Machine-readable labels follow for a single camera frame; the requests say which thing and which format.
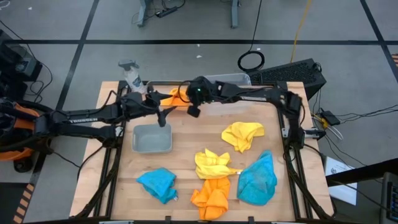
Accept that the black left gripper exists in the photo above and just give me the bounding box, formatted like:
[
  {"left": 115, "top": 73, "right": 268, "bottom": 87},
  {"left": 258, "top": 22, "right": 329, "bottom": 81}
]
[{"left": 133, "top": 88, "right": 178, "bottom": 128}]

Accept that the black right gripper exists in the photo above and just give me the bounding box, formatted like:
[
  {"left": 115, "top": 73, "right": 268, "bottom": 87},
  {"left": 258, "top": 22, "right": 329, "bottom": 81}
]
[{"left": 185, "top": 75, "right": 218, "bottom": 118}]

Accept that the orange microfiber towel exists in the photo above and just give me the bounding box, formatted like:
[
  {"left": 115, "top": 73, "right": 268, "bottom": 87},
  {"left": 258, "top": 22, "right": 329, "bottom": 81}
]
[
  {"left": 190, "top": 176, "right": 231, "bottom": 221},
  {"left": 160, "top": 87, "right": 191, "bottom": 108}
]

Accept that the yellow microfiber towel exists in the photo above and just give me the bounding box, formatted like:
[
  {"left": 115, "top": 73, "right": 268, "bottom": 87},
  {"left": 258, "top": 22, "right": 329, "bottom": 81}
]
[
  {"left": 220, "top": 121, "right": 266, "bottom": 154},
  {"left": 194, "top": 148, "right": 243, "bottom": 180}
]

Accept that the small blue microfiber towel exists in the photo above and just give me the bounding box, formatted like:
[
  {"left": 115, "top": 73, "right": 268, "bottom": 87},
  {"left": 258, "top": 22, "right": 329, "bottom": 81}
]
[{"left": 135, "top": 167, "right": 178, "bottom": 205}]

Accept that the large blue microfiber towel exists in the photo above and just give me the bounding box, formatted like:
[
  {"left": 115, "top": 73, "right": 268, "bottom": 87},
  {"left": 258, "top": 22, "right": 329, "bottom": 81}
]
[{"left": 236, "top": 149, "right": 278, "bottom": 207}]

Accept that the shallow clear plastic bin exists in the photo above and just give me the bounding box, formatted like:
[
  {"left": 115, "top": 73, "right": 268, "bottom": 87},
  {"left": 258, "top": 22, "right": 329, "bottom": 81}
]
[{"left": 145, "top": 80, "right": 192, "bottom": 108}]

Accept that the tall clear plastic bin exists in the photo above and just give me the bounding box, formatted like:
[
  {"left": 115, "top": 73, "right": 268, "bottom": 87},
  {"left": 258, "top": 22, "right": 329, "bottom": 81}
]
[{"left": 203, "top": 73, "right": 252, "bottom": 87}]

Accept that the grey plastic basket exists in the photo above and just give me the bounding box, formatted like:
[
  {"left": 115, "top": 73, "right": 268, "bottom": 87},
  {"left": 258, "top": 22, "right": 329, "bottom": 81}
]
[{"left": 131, "top": 123, "right": 174, "bottom": 154}]

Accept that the white spray bottle grey trigger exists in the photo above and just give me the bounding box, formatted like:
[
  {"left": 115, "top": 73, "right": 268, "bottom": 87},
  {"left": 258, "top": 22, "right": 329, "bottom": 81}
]
[{"left": 118, "top": 58, "right": 147, "bottom": 94}]

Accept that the grey desk leg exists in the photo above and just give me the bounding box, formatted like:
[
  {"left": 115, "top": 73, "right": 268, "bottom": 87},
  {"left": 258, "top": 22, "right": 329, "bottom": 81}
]
[
  {"left": 229, "top": 0, "right": 241, "bottom": 29},
  {"left": 136, "top": 0, "right": 149, "bottom": 28}
]

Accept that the black power strip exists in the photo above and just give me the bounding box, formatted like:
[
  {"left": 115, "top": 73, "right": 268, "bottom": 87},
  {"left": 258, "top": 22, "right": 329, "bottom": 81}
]
[{"left": 154, "top": 6, "right": 178, "bottom": 19}]

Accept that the black keyboard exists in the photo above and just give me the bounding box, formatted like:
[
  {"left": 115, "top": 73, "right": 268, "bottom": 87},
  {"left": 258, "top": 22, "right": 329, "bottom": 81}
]
[{"left": 247, "top": 58, "right": 327, "bottom": 101}]

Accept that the black power adapter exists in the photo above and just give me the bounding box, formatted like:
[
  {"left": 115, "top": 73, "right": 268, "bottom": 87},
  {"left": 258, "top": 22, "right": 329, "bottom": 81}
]
[{"left": 320, "top": 109, "right": 341, "bottom": 127}]

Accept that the black equipment stack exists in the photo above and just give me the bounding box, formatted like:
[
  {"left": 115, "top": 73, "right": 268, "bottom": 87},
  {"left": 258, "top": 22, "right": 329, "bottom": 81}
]
[{"left": 0, "top": 29, "right": 43, "bottom": 100}]

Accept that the white paper sheet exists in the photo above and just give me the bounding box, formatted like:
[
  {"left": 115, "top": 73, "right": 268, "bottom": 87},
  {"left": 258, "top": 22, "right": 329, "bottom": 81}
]
[{"left": 323, "top": 156, "right": 358, "bottom": 206}]

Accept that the orange and black vacuum cleaner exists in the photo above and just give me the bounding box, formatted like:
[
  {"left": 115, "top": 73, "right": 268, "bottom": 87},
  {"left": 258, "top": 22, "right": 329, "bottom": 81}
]
[{"left": 0, "top": 98, "right": 63, "bottom": 174}]

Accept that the hazard striped floor mat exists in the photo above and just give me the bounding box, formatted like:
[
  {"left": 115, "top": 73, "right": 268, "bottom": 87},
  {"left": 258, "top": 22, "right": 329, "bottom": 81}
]
[{"left": 0, "top": 182, "right": 35, "bottom": 224}]

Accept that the grey control box with buttons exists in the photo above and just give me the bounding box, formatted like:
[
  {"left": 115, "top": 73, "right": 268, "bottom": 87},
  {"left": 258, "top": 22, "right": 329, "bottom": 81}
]
[{"left": 379, "top": 171, "right": 398, "bottom": 224}]

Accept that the black coiled cable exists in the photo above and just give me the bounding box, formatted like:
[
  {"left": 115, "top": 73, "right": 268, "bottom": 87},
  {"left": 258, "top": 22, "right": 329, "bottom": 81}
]
[{"left": 237, "top": 0, "right": 266, "bottom": 73}]

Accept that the black aluminium table frame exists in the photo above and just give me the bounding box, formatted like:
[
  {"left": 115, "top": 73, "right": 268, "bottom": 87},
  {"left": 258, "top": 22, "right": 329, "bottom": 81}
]
[{"left": 74, "top": 80, "right": 338, "bottom": 224}]

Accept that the yellow cable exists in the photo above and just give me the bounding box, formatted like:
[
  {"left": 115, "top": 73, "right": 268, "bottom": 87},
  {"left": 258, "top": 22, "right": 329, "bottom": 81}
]
[{"left": 289, "top": 0, "right": 313, "bottom": 63}]

